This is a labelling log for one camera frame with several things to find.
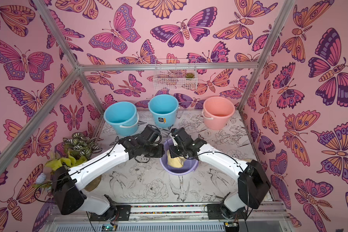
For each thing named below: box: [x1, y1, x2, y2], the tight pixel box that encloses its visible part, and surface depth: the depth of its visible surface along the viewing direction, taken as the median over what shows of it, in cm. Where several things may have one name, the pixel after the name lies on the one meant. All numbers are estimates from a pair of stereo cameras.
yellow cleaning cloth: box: [166, 149, 187, 169], surface depth 81 cm
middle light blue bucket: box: [147, 94, 180, 129], surface depth 105 cm
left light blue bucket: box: [103, 101, 140, 137], surface depth 99 cm
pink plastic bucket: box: [201, 96, 235, 131], surface depth 100 cm
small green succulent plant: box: [185, 72, 195, 79], surface depth 94 cm
